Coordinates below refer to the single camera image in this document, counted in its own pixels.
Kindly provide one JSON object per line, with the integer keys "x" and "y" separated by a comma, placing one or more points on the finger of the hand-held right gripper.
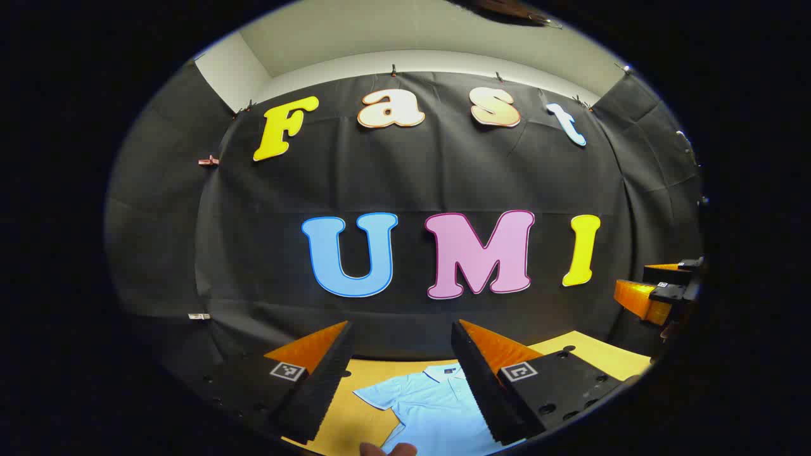
{"x": 637, "y": 297}
{"x": 665, "y": 275}

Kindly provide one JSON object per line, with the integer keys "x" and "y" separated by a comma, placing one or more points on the copper clip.
{"x": 208, "y": 161}

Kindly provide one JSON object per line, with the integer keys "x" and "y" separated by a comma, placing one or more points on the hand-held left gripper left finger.
{"x": 323, "y": 386}

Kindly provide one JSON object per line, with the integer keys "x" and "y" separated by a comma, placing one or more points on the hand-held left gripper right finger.
{"x": 481, "y": 386}

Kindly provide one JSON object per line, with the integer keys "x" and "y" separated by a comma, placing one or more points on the light blue T-shirt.
{"x": 437, "y": 411}

